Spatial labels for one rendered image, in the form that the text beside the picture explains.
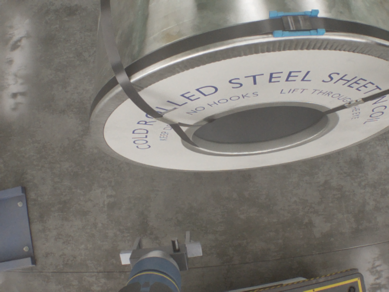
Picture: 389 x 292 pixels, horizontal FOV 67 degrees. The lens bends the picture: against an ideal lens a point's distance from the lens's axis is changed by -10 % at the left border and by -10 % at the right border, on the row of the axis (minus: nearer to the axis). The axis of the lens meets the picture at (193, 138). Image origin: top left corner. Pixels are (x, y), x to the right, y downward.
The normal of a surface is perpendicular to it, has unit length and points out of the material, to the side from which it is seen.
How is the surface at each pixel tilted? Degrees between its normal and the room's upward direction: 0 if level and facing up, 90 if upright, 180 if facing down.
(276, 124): 30
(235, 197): 0
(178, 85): 90
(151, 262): 65
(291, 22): 2
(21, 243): 0
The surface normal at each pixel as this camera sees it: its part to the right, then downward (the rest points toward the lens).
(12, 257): -0.02, -0.31
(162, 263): 0.29, -0.95
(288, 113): -0.72, -0.16
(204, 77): 0.07, 0.95
